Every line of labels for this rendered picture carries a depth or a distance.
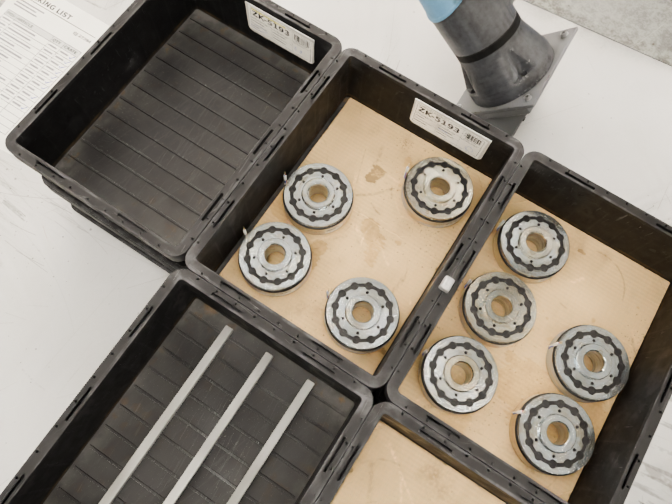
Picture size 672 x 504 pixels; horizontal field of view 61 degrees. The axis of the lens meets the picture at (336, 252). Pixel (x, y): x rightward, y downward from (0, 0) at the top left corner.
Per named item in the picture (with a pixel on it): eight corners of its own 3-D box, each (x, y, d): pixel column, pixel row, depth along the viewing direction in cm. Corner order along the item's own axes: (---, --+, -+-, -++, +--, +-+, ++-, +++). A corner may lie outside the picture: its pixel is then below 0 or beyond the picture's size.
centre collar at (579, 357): (580, 337, 79) (582, 337, 78) (615, 353, 78) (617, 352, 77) (569, 370, 77) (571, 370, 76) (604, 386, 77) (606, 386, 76)
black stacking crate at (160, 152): (197, 6, 99) (182, -46, 88) (341, 90, 95) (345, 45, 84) (40, 181, 88) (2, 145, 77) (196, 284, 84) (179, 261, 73)
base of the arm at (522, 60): (484, 60, 108) (457, 19, 103) (561, 31, 98) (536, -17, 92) (462, 116, 102) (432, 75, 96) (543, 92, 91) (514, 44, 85)
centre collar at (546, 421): (546, 406, 76) (548, 406, 75) (580, 425, 75) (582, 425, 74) (531, 441, 74) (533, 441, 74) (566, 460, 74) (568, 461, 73)
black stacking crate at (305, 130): (343, 91, 95) (347, 47, 84) (501, 182, 91) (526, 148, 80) (198, 285, 84) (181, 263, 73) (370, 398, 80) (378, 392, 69)
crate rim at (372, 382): (346, 53, 86) (347, 43, 83) (523, 153, 82) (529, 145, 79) (182, 267, 75) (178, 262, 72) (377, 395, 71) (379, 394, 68)
